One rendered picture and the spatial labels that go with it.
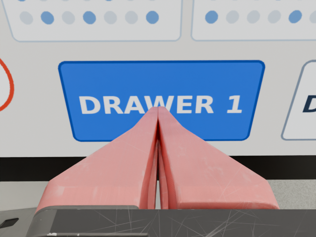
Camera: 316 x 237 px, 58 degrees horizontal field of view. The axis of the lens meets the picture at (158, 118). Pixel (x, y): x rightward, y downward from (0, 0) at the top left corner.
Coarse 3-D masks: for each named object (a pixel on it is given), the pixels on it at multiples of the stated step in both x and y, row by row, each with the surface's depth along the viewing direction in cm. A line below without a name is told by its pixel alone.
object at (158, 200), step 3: (156, 192) 107; (159, 192) 107; (156, 195) 106; (159, 195) 106; (156, 198) 106; (159, 198) 106; (156, 201) 106; (159, 201) 106; (156, 204) 106; (159, 204) 106; (156, 207) 105; (159, 207) 105
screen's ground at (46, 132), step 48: (48, 48) 12; (96, 48) 12; (144, 48) 12; (192, 48) 12; (240, 48) 12; (288, 48) 12; (48, 96) 14; (288, 96) 14; (0, 144) 15; (48, 144) 15; (96, 144) 15; (240, 144) 15; (288, 144) 16
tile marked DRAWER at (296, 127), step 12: (312, 60) 13; (300, 72) 13; (312, 72) 13; (300, 84) 13; (312, 84) 13; (300, 96) 14; (312, 96) 14; (288, 108) 14; (300, 108) 14; (312, 108) 14; (288, 120) 15; (300, 120) 15; (312, 120) 15; (288, 132) 15; (300, 132) 15; (312, 132) 15
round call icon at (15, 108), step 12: (0, 36) 12; (0, 48) 12; (0, 60) 13; (0, 72) 13; (12, 72) 13; (0, 84) 13; (12, 84) 13; (0, 96) 14; (12, 96) 14; (0, 108) 14; (12, 108) 14; (24, 108) 14
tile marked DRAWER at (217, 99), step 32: (64, 64) 13; (96, 64) 13; (128, 64) 13; (160, 64) 13; (192, 64) 13; (224, 64) 13; (256, 64) 13; (64, 96) 14; (96, 96) 14; (128, 96) 14; (160, 96) 14; (192, 96) 14; (224, 96) 14; (256, 96) 14; (96, 128) 15; (128, 128) 15; (192, 128) 15; (224, 128) 15
